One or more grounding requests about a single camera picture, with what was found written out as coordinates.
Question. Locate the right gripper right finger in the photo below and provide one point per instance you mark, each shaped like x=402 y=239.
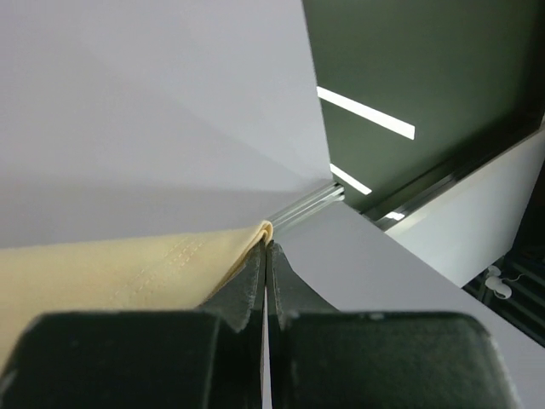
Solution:
x=321 y=357

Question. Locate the cream yellow t shirt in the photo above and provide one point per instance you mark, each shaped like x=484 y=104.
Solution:
x=146 y=273

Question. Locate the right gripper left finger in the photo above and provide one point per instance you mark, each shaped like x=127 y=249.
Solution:
x=206 y=357

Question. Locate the right corner aluminium post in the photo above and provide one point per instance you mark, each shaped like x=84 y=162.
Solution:
x=307 y=206

